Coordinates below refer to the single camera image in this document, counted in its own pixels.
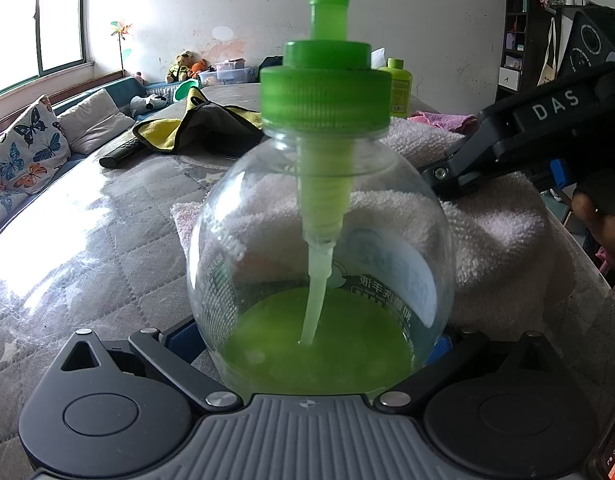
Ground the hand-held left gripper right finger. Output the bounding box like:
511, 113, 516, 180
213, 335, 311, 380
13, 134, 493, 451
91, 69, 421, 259
377, 329, 557, 409

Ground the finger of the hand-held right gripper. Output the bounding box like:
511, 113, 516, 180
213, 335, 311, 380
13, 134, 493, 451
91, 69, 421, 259
420, 127, 537, 201

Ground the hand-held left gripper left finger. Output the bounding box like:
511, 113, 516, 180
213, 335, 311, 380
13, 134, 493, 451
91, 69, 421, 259
62, 317, 242, 411

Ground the pale pink towel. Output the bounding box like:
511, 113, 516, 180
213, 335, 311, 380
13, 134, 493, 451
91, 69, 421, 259
170, 117, 578, 331

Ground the green pump soap bottle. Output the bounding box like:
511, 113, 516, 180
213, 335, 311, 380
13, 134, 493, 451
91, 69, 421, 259
186, 0, 457, 402

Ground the person's right hand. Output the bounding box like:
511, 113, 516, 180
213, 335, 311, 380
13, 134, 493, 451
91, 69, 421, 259
571, 191, 615, 282

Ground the pink rag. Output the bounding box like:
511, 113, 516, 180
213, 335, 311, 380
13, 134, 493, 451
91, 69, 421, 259
407, 112, 479, 134

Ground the beige tote bag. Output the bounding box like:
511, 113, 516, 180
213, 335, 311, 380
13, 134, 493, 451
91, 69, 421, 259
536, 17, 561, 87

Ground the dark wooden shelf unit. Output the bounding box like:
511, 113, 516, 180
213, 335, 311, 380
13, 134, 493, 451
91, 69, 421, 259
494, 0, 615, 107

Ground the lime green bottle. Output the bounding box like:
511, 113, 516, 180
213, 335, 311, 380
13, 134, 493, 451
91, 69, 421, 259
378, 58, 413, 119

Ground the black stick-shaped object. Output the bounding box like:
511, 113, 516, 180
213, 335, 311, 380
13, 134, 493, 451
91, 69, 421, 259
98, 139, 141, 169

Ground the black bag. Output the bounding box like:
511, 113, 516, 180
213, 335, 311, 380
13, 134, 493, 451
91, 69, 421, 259
258, 55, 286, 81

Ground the yellow and grey cloth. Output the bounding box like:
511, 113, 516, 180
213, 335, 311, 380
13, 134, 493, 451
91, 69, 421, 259
132, 86, 266, 154

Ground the white pillow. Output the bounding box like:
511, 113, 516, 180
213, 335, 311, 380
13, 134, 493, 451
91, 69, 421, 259
56, 88, 136, 156

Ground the black and white plush toy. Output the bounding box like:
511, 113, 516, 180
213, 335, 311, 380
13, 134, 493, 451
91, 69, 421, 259
130, 93, 169, 117

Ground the butterfly print pillow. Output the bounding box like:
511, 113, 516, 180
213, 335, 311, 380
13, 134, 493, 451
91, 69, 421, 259
0, 94, 71, 242

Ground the clear plastic storage box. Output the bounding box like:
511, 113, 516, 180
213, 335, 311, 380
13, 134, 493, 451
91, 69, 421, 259
198, 59, 259, 87

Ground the teddy bear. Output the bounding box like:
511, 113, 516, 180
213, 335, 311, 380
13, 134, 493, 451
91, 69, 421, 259
166, 50, 196, 84

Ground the colourful pinwheel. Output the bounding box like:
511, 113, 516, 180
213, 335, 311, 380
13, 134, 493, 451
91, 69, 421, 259
110, 19, 135, 79

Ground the window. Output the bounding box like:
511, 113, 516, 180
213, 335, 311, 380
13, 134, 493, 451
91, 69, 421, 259
0, 0, 96, 102

